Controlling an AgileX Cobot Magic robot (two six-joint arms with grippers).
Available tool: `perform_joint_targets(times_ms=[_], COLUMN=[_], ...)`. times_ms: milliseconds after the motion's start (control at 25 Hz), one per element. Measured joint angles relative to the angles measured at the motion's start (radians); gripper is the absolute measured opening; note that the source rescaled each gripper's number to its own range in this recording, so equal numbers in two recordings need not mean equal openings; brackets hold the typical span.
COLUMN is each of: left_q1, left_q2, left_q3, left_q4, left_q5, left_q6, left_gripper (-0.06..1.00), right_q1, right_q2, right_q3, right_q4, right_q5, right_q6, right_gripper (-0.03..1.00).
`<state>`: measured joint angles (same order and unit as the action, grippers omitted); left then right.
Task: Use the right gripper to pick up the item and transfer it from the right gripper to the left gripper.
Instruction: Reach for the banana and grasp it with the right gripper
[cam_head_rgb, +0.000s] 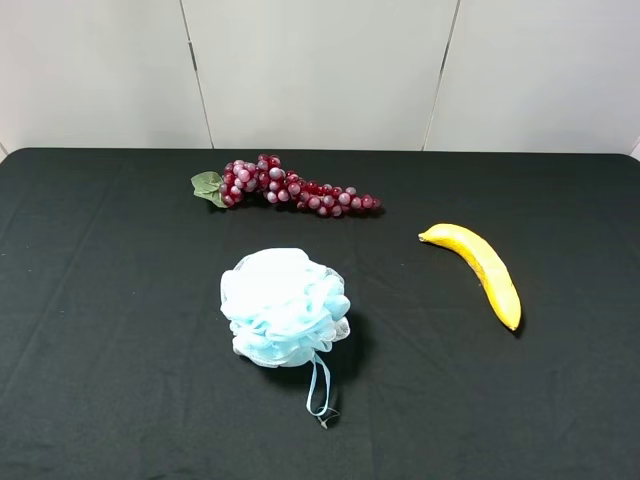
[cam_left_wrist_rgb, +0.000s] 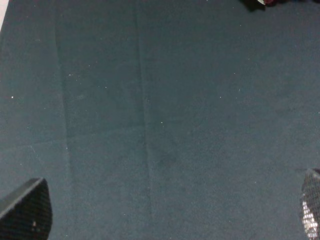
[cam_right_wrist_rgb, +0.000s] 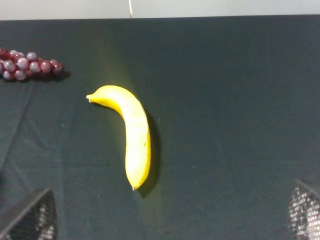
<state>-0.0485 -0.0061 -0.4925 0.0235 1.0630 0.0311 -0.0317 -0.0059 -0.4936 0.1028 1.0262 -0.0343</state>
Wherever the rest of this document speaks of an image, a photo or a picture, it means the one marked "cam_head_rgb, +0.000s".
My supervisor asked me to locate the yellow banana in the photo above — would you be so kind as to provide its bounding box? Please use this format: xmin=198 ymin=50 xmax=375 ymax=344
xmin=418 ymin=223 xmax=522 ymax=332

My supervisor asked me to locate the light blue mesh bath pouf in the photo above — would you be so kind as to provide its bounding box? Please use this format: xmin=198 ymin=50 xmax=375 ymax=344
xmin=220 ymin=248 xmax=351 ymax=428

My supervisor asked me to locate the red plastic grape bunch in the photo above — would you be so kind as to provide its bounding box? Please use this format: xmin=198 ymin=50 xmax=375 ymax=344
xmin=191 ymin=154 xmax=382 ymax=218

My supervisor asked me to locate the black tablecloth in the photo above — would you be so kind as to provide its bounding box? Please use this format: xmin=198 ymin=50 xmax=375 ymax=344
xmin=1 ymin=149 xmax=639 ymax=479

